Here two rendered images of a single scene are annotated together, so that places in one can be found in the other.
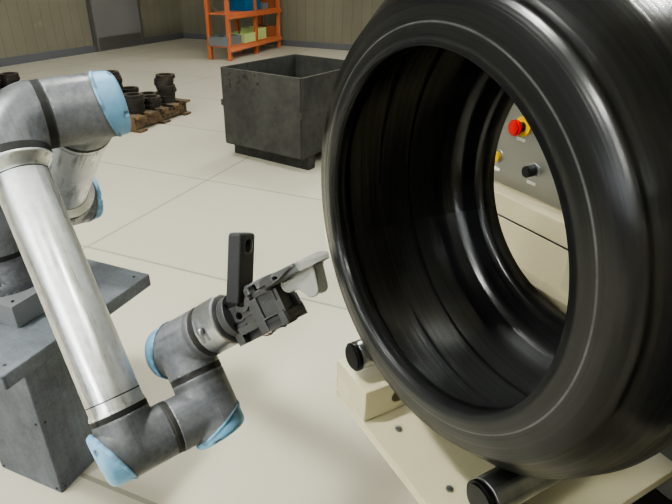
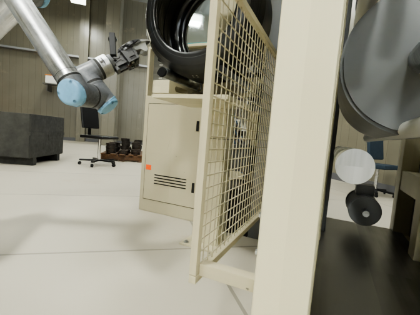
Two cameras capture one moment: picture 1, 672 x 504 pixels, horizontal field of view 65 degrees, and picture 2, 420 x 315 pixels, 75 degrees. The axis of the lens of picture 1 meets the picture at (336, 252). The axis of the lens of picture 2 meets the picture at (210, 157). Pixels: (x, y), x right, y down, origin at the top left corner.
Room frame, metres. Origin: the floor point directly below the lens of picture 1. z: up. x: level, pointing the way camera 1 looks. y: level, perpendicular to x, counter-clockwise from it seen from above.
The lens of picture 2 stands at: (-0.50, 0.51, 0.64)
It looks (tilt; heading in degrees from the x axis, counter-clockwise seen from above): 5 degrees down; 323
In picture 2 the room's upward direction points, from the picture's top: 5 degrees clockwise
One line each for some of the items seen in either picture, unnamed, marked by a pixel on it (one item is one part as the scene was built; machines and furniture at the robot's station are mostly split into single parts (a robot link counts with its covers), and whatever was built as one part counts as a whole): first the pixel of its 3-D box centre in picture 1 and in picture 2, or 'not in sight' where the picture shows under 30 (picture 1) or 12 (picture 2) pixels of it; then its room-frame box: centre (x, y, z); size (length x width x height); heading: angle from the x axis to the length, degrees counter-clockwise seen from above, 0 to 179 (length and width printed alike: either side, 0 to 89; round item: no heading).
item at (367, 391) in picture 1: (439, 356); (180, 93); (0.73, -0.18, 0.83); 0.36 x 0.09 x 0.06; 120
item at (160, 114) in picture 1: (113, 94); not in sight; (5.62, 2.36, 0.23); 1.28 x 0.93 x 0.46; 70
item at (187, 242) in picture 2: not in sight; (209, 240); (0.75, -0.46, 0.01); 0.27 x 0.27 x 0.02; 30
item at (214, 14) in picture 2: not in sight; (256, 135); (0.21, -0.22, 0.65); 0.90 x 0.02 x 0.70; 120
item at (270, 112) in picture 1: (298, 108); (21, 137); (4.61, 0.36, 0.36); 1.05 x 0.87 x 0.72; 151
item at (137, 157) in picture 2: not in sight; (125, 148); (5.13, -1.45, 0.21); 1.17 x 0.81 x 0.42; 158
